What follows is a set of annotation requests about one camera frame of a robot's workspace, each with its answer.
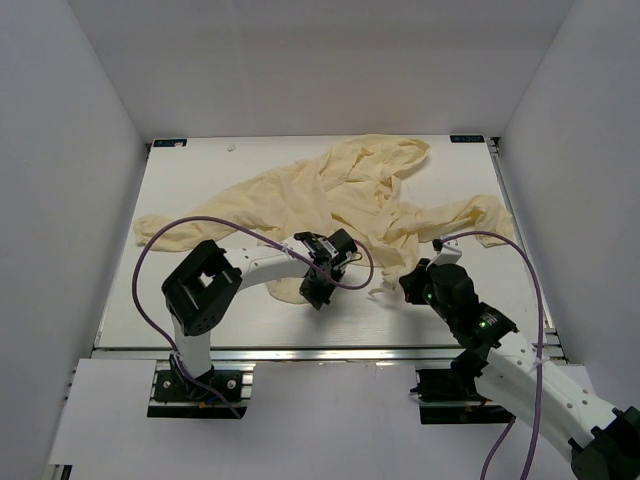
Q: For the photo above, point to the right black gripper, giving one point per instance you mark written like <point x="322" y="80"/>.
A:
<point x="413" y="281"/>

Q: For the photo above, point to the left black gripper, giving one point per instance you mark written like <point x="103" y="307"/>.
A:
<point x="314" y="296"/>

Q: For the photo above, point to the cream yellow jacket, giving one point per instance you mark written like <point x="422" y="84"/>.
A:
<point x="356" y="186"/>

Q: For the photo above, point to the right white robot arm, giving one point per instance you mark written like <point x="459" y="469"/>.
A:
<point x="599" y="440"/>

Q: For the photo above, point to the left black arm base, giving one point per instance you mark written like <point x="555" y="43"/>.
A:
<point x="171" y="398"/>

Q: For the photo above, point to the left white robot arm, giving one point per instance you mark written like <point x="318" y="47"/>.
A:
<point x="200" y="290"/>

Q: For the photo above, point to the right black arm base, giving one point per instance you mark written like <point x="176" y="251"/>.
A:
<point x="443" y="401"/>

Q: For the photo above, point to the right blue corner label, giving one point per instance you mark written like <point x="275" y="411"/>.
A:
<point x="467" y="138"/>

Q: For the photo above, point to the blue corner label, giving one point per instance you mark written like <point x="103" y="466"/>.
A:
<point x="169" y="143"/>
<point x="467" y="138"/>

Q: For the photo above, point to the left blue corner label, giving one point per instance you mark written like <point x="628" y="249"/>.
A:
<point x="169" y="143"/>

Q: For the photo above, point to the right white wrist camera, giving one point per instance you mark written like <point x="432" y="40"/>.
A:
<point x="446" y="252"/>

